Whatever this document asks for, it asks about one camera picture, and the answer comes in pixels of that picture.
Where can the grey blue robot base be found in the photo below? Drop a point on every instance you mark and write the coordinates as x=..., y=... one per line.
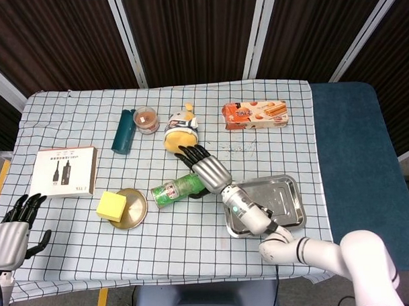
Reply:
x=203, y=300

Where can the clear jar brown contents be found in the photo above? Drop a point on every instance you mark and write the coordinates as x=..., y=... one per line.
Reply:
x=146, y=119

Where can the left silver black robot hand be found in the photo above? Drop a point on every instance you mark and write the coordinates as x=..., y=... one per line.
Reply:
x=9, y=240

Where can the yellow plush toy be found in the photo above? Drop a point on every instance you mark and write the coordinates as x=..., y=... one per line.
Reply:
x=178, y=137

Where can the yellow foam block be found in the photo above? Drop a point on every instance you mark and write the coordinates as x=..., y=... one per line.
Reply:
x=110, y=205

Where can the rectangular steel tray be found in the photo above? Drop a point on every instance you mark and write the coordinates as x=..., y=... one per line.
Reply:
x=286, y=197

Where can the white checkered tablecloth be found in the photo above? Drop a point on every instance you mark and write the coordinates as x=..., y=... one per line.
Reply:
x=194, y=254

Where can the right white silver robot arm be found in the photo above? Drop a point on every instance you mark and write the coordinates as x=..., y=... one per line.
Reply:
x=253, y=215

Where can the round metal dish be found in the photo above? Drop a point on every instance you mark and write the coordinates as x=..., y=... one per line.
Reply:
x=136, y=209

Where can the teal plastic container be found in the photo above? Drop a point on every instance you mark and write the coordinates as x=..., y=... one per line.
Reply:
x=123, y=135

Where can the green chip can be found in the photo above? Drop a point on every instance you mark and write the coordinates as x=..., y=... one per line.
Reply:
x=172, y=191

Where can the yellow floor tape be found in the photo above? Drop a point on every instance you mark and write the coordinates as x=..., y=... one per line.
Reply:
x=102, y=302
x=0, y=182

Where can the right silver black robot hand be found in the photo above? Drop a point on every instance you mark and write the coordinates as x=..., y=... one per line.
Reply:
x=212, y=174

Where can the orange biscuit box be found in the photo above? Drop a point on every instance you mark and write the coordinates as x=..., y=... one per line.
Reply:
x=253, y=116

